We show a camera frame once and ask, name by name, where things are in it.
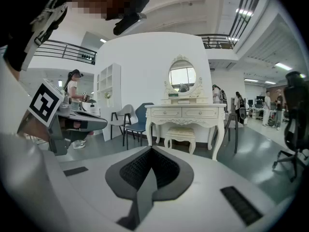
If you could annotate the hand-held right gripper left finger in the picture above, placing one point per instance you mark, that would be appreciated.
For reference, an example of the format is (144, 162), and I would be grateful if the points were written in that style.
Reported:
(96, 178)

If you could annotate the white shelf cabinet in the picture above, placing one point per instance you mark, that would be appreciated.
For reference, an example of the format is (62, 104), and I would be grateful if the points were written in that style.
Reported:
(113, 81)

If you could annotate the oval vanity mirror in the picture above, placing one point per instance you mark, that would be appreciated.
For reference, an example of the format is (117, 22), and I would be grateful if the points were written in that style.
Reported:
(182, 77)

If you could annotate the person's head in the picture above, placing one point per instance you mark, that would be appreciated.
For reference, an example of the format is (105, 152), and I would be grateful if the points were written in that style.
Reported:
(101, 1)

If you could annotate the black office chair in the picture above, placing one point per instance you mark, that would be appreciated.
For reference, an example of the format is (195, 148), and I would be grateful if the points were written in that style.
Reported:
(295, 110)

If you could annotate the flower vase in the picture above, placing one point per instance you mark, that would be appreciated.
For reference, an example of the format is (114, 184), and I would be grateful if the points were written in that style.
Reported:
(108, 98)

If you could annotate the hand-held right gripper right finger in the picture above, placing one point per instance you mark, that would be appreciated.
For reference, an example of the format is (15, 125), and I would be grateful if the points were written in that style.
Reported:
(212, 178)

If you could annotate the black balcony railing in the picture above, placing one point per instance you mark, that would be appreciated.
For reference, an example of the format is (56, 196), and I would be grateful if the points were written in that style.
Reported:
(65, 49)
(217, 41)

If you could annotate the office desks with monitors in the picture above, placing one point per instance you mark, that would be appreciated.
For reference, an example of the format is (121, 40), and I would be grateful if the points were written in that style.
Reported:
(257, 106)

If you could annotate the white ornate table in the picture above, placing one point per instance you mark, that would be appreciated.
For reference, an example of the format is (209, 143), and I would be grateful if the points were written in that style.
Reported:
(157, 112)

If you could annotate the ceiling light panel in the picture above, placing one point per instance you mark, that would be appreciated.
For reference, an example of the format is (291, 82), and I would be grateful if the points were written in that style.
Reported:
(103, 40)
(283, 66)

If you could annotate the person's black shirt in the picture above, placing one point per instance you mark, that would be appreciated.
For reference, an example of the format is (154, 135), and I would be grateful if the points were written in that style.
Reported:
(14, 33)

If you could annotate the white vanity stool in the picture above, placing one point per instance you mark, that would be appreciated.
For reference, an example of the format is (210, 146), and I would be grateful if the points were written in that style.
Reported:
(179, 132)

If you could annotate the black head camera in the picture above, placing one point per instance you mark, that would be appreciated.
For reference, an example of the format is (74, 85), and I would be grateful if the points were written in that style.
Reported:
(128, 23)

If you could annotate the blue chair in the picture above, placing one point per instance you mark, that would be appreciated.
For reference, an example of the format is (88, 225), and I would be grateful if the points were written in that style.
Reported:
(142, 116)

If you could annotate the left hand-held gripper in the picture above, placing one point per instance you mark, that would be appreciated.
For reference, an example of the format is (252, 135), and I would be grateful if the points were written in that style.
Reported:
(44, 104)

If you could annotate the person's left forearm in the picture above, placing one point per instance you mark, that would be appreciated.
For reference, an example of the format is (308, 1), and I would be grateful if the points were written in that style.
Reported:
(36, 129)

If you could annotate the light grey chair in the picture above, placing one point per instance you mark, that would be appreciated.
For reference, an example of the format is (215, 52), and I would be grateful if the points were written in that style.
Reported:
(126, 112)

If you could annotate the person's left hand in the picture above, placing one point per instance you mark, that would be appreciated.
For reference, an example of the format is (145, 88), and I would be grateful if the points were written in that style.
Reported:
(72, 124)

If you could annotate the dark grey chair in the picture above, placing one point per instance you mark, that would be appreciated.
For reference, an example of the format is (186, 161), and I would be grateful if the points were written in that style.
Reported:
(232, 126)

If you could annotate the white round device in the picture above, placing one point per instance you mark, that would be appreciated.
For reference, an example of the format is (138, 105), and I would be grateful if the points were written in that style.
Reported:
(91, 106)

